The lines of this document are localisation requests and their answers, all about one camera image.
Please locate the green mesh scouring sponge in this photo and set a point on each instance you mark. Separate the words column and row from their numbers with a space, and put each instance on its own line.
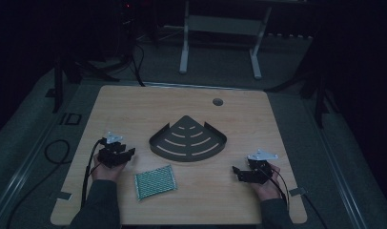
column 155, row 182

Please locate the dark metal corner shelf rack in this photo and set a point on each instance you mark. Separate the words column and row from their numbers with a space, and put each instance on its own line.
column 187, row 141

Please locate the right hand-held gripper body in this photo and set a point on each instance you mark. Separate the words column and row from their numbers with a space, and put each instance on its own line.
column 260, row 170

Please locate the white metal stand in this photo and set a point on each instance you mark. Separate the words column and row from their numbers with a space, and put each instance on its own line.
column 221, row 24

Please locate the grey table grommet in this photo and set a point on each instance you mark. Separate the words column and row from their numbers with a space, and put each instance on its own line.
column 217, row 102

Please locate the aluminium floor rail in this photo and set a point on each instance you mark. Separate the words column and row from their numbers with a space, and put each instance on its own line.
column 341, row 182
column 11, row 193

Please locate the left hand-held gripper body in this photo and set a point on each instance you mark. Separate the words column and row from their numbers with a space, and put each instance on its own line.
column 110, row 154

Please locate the black tripod stand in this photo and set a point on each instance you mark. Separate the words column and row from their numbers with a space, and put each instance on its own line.
column 57, row 89
column 320, row 105

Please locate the person's right hand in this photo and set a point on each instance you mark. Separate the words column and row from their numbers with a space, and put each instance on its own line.
column 268, row 191

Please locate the person's left hand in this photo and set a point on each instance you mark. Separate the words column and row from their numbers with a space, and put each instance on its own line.
column 107, row 174

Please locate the grey tape strip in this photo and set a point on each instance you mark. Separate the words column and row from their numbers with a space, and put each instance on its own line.
column 297, row 191

